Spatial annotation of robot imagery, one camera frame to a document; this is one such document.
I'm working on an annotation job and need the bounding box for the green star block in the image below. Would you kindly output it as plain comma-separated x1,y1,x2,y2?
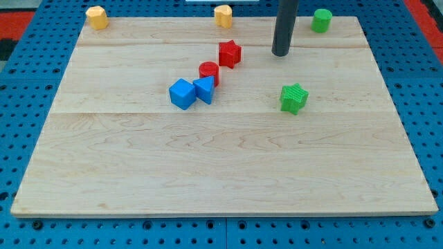
279,83,309,115

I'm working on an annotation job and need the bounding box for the red star block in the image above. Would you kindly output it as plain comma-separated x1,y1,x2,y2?
218,40,242,69

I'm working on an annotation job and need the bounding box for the blue triangular prism block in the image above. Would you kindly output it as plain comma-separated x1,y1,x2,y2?
193,76,215,104

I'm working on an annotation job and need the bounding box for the blue cube block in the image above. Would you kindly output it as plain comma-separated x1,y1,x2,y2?
169,79,197,110

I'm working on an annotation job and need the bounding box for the red cylinder block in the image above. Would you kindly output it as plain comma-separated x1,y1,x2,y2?
198,61,219,87

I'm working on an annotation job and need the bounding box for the light wooden board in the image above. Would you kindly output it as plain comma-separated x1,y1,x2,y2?
10,17,438,219

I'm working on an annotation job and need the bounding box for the yellow heart block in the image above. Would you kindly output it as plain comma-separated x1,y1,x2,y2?
214,5,233,28

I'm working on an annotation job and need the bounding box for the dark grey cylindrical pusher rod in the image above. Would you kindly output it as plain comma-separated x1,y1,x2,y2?
271,0,299,57

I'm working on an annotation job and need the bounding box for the green cylinder block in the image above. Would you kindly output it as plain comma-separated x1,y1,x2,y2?
311,8,333,33

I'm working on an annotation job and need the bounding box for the yellow hexagonal block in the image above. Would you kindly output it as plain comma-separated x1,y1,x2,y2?
86,6,109,30

